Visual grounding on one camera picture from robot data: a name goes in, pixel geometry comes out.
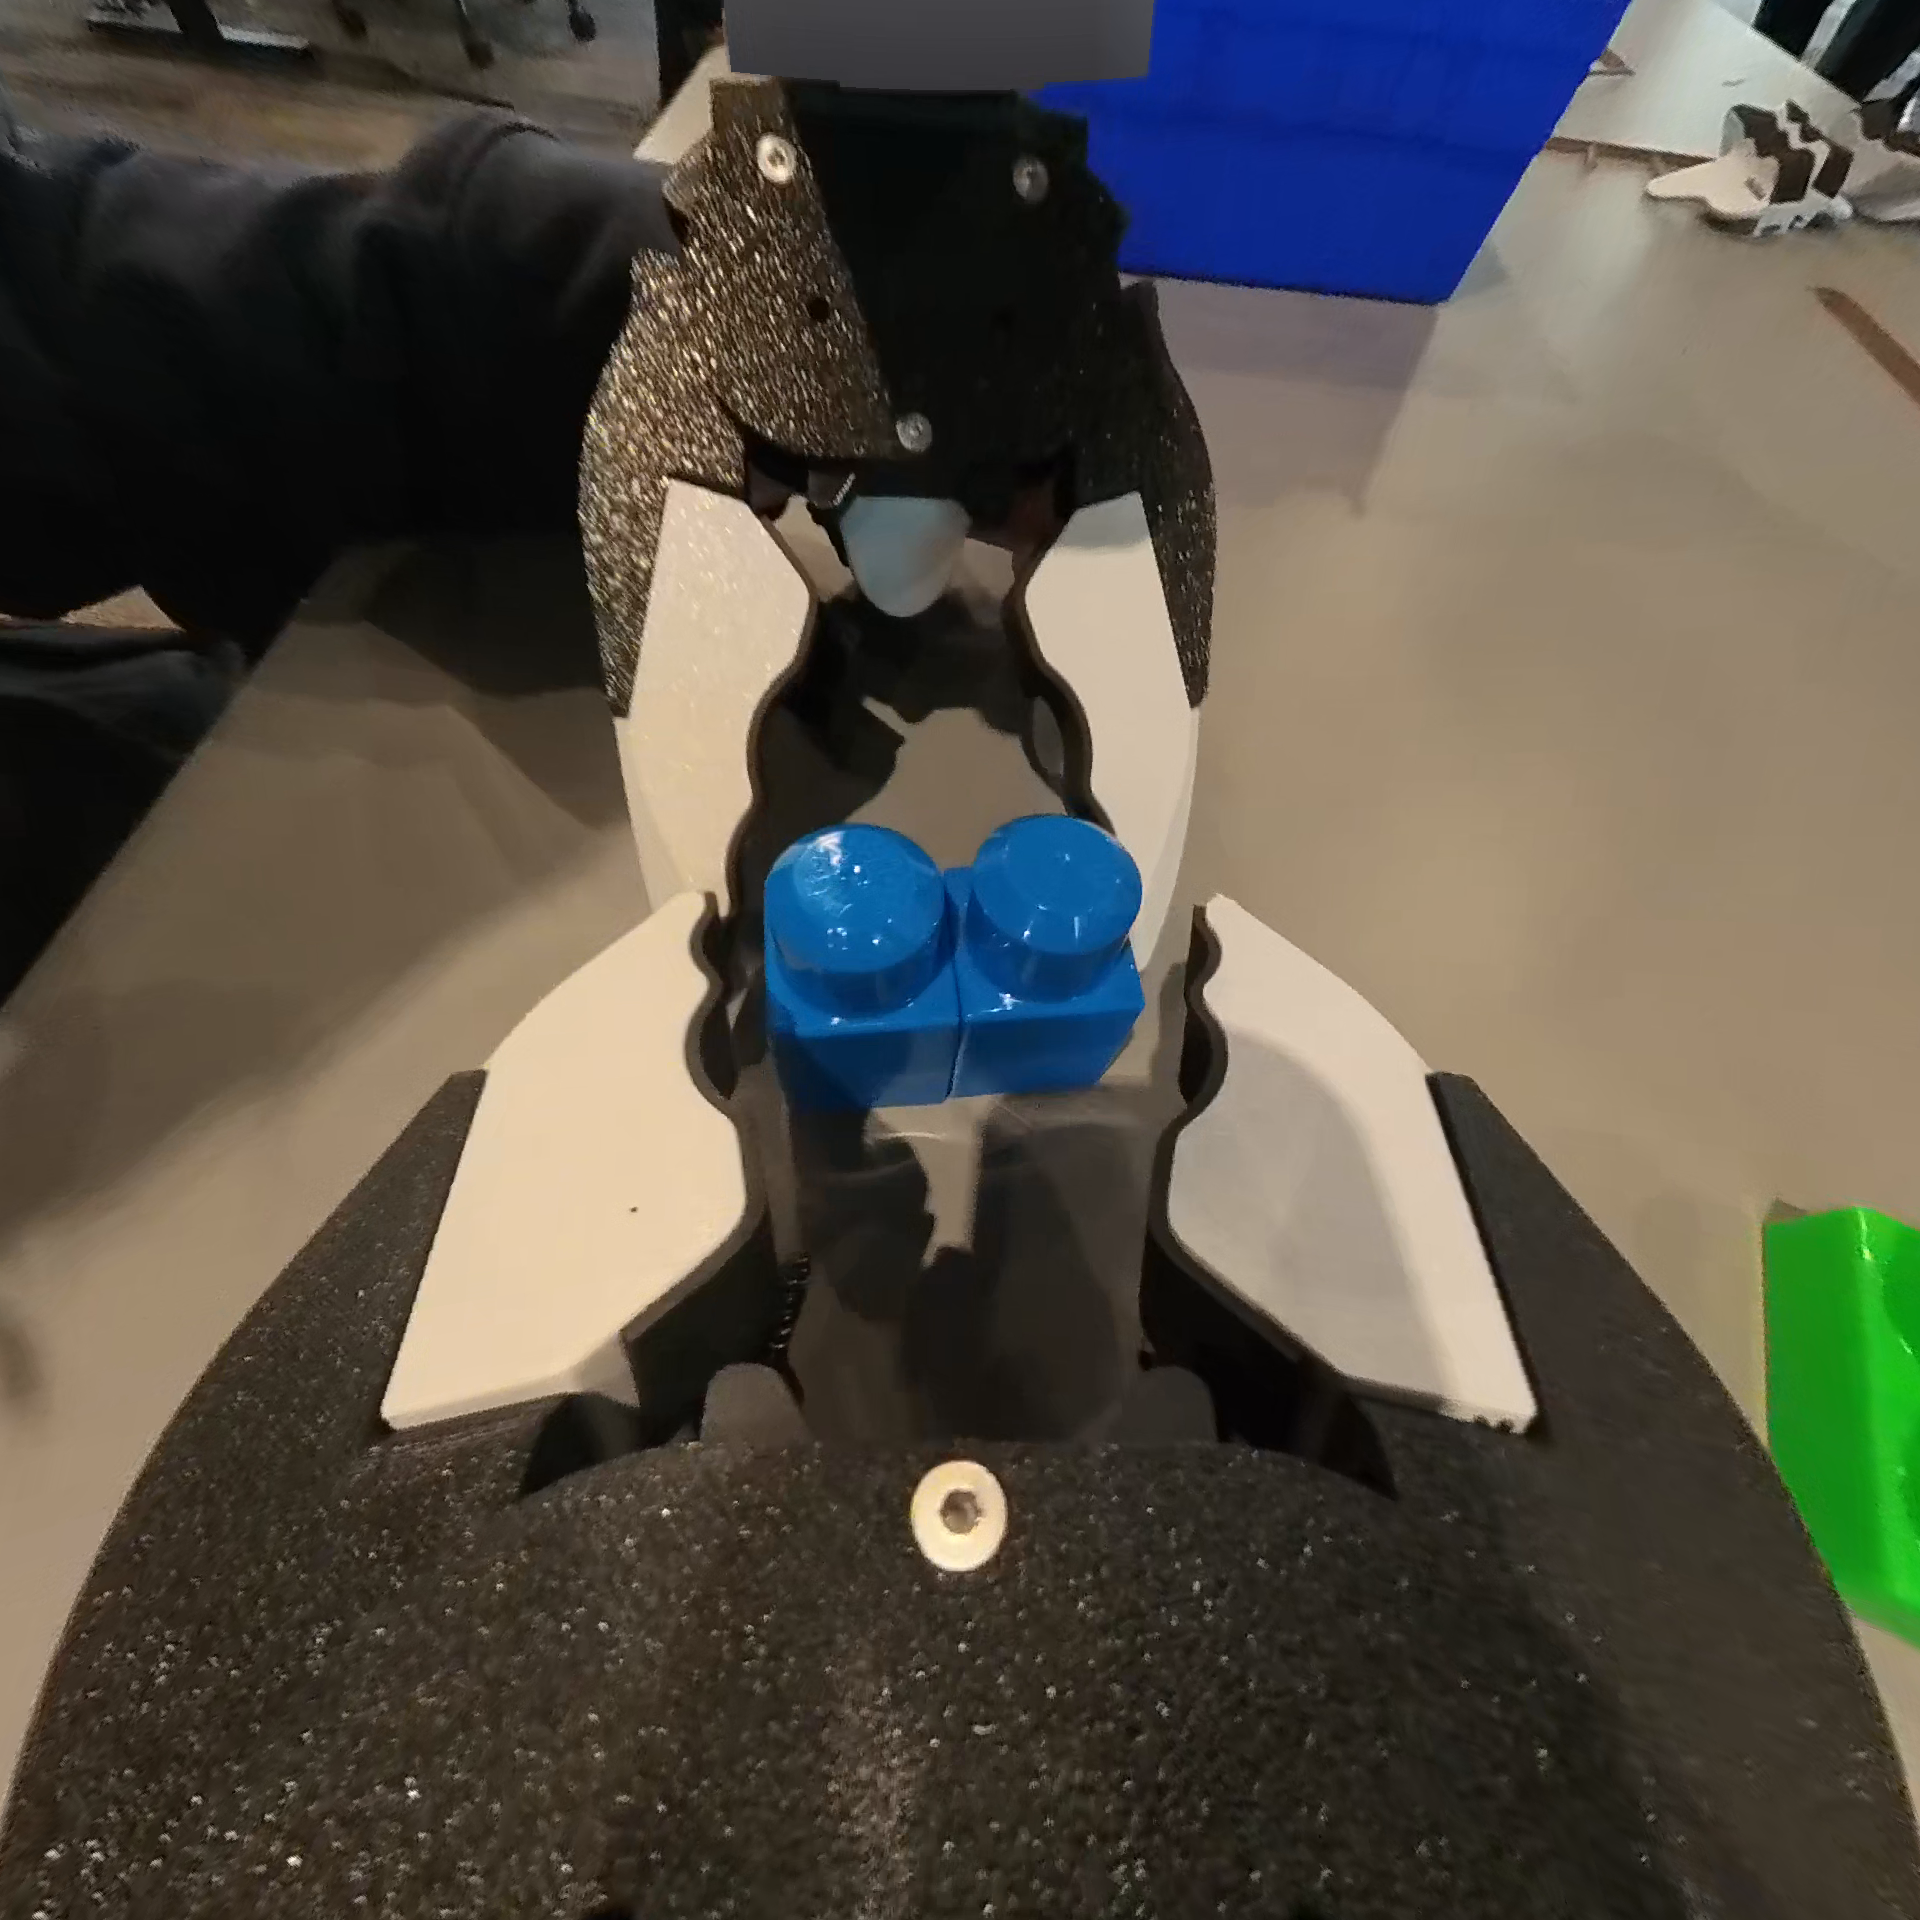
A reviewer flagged person's left forearm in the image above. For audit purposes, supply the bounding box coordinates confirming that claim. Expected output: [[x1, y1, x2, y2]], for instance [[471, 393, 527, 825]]
[[0, 106, 686, 649]]

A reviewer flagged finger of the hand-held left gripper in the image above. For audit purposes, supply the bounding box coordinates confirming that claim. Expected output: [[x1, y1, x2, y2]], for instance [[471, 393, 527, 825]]
[[1017, 496, 1204, 962], [616, 471, 825, 916]]

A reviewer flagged green two-stud mega block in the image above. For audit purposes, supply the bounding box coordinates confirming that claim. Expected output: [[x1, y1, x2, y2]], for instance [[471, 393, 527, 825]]
[[1762, 1204, 1920, 1625]]

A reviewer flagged blue single-stud mega block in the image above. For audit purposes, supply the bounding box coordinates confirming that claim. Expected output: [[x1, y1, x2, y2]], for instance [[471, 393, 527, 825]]
[[762, 825, 963, 1115]]

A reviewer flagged person's dark clothing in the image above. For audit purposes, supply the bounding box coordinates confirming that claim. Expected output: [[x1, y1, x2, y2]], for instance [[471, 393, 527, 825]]
[[0, 615, 252, 1001]]

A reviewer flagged blue plastic bin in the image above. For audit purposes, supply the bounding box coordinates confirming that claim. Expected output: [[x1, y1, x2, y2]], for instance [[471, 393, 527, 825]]
[[1032, 0, 1633, 304]]

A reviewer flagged white black printed part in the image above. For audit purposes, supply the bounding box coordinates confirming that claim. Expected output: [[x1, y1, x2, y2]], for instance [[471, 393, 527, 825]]
[[1648, 89, 1920, 240]]

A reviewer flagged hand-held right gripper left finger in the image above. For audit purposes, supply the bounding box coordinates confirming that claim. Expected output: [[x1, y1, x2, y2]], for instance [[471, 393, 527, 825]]
[[382, 890, 754, 1433]]

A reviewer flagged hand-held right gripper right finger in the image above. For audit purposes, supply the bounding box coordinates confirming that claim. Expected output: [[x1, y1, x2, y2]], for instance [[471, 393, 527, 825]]
[[1159, 896, 1543, 1426]]

